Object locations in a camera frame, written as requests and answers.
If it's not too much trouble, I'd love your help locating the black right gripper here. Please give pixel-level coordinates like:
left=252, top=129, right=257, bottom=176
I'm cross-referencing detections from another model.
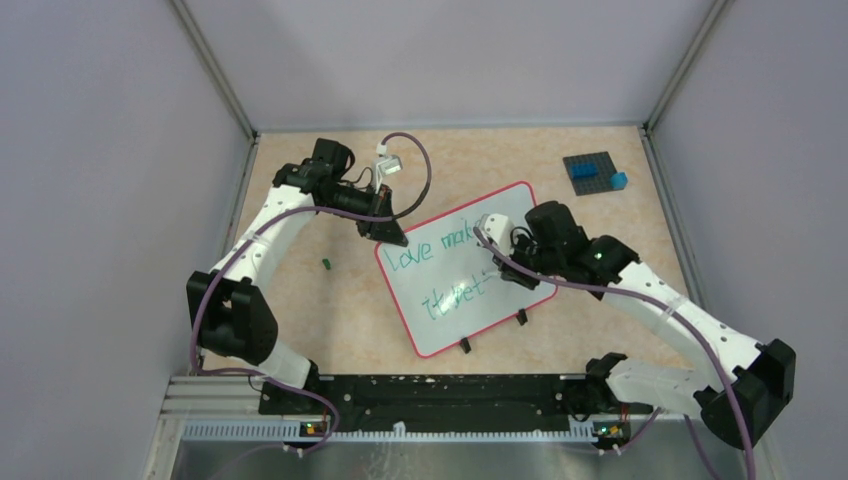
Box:
left=493, top=230, right=563, bottom=290

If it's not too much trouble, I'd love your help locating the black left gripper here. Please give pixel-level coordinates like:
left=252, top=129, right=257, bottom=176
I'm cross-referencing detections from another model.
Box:
left=322, top=182, right=408, bottom=247

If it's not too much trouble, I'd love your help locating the pink framed whiteboard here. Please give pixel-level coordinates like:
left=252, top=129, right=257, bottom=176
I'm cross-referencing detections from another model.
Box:
left=374, top=181, right=557, bottom=358

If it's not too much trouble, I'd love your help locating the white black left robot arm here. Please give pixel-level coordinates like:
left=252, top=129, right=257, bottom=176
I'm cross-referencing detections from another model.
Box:
left=186, top=138, right=408, bottom=414

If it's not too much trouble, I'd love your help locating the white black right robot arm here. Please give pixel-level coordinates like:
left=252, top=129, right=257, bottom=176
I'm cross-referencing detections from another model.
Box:
left=480, top=201, right=797, bottom=450

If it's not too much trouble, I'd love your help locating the black whiteboard clip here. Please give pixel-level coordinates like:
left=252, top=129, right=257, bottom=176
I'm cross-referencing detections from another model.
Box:
left=459, top=338, right=472, bottom=354
left=516, top=309, right=528, bottom=326

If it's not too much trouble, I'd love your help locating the dark blue lego brick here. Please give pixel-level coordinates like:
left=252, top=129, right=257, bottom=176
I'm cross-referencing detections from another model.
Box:
left=570, top=162, right=599, bottom=180

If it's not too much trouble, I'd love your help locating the light blue lego brick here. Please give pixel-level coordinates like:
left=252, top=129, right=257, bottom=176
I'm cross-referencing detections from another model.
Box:
left=610, top=171, right=629, bottom=190

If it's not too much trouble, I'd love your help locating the grey lego baseplate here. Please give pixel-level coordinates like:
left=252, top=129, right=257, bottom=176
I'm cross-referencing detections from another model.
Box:
left=562, top=151, right=618, bottom=196

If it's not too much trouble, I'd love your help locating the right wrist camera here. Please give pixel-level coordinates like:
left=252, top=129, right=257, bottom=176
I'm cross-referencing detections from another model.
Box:
left=479, top=214, right=515, bottom=257

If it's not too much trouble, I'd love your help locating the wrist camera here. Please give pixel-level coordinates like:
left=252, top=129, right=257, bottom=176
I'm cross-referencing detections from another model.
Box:
left=372, top=155, right=403, bottom=190
left=479, top=214, right=515, bottom=257

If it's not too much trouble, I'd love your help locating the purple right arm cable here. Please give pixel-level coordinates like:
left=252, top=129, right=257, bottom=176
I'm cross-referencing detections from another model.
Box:
left=472, top=226, right=758, bottom=480

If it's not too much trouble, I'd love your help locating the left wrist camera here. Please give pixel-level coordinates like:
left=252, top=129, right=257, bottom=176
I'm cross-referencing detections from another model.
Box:
left=372, top=155, right=403, bottom=190

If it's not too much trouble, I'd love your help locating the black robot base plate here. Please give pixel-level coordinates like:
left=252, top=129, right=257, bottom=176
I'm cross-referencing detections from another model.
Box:
left=258, top=374, right=652, bottom=434

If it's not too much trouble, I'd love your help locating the white toothed cable duct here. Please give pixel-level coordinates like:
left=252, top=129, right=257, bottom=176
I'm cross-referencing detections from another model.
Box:
left=181, top=420, right=597, bottom=443

